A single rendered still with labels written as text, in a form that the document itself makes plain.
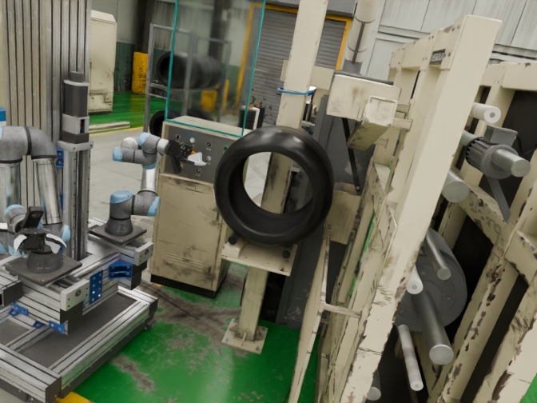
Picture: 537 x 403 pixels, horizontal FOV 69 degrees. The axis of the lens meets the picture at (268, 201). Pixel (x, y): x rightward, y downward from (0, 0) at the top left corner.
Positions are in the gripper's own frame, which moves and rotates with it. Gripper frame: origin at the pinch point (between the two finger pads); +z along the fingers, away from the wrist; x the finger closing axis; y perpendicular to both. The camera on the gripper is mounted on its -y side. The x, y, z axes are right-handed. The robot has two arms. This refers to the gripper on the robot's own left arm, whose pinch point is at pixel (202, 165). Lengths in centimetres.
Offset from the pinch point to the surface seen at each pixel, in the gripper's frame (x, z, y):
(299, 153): -12, 45, 25
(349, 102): -37, 57, 55
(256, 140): -11.3, 24.4, 24.1
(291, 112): 25, 33, 37
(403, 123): -37, 78, 54
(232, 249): -11.6, 29.2, -33.3
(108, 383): -35, -10, -124
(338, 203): 18, 73, 0
